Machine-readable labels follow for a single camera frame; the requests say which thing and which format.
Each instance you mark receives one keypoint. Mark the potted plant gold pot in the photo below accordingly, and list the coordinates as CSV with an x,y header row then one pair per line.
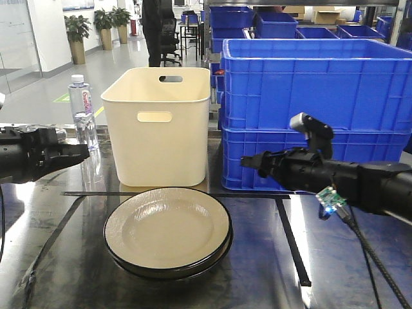
x,y
103,23
121,18
77,28

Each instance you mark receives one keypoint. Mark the blue crate background middle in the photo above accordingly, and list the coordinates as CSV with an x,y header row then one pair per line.
x,y
270,25

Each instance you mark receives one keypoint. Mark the large blue plastic crate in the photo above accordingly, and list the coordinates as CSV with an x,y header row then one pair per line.
x,y
354,84

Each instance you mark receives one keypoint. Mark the person in black clothes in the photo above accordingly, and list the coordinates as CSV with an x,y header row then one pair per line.
x,y
153,14

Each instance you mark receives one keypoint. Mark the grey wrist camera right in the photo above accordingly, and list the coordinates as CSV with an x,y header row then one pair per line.
x,y
318,135

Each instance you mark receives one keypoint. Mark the clear water bottle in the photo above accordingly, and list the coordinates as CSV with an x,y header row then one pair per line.
x,y
83,112

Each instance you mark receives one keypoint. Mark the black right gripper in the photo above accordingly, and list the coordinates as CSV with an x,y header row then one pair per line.
x,y
297,169

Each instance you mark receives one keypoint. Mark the blue crate background left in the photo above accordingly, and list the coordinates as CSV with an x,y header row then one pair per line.
x,y
231,17

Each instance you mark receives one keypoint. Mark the cream plastic storage bin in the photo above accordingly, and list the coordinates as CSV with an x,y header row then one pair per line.
x,y
158,125

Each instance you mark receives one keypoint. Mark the silver plate black rim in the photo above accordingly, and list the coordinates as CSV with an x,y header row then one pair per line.
x,y
177,273
167,227

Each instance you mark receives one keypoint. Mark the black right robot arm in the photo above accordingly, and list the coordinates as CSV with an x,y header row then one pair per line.
x,y
375,187

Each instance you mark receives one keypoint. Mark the green circuit board module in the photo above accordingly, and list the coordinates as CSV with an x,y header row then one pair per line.
x,y
330,200

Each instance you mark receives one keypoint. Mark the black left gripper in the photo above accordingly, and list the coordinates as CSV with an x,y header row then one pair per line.
x,y
22,147

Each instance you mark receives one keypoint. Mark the blue crate background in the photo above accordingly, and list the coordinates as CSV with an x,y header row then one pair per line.
x,y
270,25
231,17

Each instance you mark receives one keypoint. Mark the black office chair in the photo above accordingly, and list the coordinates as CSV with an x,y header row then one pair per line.
x,y
169,38

